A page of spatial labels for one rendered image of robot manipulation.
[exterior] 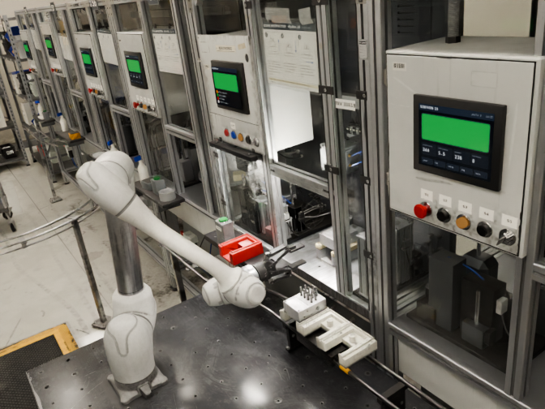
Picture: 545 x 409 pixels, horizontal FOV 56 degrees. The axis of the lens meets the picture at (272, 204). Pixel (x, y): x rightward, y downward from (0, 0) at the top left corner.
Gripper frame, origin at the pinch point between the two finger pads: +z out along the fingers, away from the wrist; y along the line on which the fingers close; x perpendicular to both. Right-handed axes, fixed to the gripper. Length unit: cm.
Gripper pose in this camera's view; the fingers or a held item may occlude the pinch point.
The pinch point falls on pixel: (297, 255)
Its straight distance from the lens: 203.2
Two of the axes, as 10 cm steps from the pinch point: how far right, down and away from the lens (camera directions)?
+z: 8.2, -3.1, 4.7
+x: -5.6, -2.8, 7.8
